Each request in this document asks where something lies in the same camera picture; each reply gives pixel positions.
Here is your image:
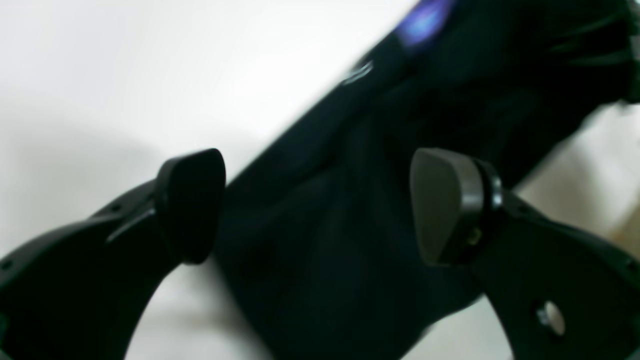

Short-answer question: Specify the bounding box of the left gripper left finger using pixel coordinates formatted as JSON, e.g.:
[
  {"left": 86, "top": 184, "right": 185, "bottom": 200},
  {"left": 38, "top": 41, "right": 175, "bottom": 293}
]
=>
[{"left": 0, "top": 148, "right": 226, "bottom": 360}]

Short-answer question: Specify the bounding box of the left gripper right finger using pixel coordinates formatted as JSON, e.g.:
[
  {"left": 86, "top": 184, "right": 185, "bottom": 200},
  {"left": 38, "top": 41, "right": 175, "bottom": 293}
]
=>
[{"left": 410, "top": 148, "right": 640, "bottom": 360}]

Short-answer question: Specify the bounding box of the black t-shirt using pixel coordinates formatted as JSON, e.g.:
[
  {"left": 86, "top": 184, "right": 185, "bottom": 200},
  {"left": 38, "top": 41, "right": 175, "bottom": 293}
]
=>
[{"left": 213, "top": 0, "right": 637, "bottom": 360}]

